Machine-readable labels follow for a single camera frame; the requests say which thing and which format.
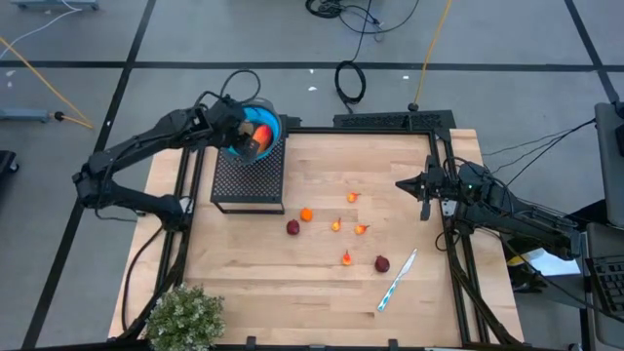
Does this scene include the grey cabinet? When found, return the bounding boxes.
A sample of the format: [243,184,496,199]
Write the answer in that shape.
[593,100,624,230]

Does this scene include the black looped base cable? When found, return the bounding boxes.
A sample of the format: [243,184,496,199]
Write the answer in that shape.
[120,224,170,333]

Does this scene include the yellow cable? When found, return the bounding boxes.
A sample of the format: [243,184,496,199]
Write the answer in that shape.
[0,36,96,131]
[411,0,453,112]

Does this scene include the tangled black cable bundle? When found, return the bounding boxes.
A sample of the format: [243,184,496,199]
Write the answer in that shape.
[304,0,421,36]

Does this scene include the grey stand base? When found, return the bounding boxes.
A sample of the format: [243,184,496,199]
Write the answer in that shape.
[12,0,101,13]
[0,107,53,124]

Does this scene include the knife with blue patterned handle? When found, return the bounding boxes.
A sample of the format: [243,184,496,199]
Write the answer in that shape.
[376,249,419,313]

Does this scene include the thin black cables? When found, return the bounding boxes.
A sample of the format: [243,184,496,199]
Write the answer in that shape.
[482,118,599,191]

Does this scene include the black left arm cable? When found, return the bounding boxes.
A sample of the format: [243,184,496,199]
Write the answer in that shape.
[194,68,262,111]

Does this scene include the white box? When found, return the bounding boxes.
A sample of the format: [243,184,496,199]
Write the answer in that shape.
[530,243,582,278]

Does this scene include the green potted plant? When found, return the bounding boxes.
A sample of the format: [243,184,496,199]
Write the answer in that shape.
[144,282,228,351]

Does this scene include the red orange mango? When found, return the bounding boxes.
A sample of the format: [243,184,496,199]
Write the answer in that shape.
[251,123,275,155]

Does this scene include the coiled black cable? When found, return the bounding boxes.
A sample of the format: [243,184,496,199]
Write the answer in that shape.
[333,59,368,115]

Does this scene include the black perforated metal shelf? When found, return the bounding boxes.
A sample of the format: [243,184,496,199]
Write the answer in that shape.
[210,112,289,215]

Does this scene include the blue grey collapsible colander bowl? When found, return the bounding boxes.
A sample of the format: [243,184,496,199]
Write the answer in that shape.
[219,97,285,166]

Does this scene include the grey desk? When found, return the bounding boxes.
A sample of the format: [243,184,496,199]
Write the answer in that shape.
[582,221,624,350]

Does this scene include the black chair base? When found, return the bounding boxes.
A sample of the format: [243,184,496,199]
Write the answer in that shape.
[0,149,20,187]

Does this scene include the black keyboard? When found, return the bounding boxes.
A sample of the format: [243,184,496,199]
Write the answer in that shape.
[586,255,624,318]

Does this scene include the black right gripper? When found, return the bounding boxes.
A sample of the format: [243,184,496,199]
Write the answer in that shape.
[396,154,462,221]

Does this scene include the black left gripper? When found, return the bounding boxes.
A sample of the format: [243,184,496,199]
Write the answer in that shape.
[197,96,262,165]

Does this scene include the white cable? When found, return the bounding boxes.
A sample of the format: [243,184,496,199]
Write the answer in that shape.
[0,0,87,48]

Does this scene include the black diagonal beam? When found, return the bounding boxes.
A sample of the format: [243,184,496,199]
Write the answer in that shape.
[501,198,610,259]

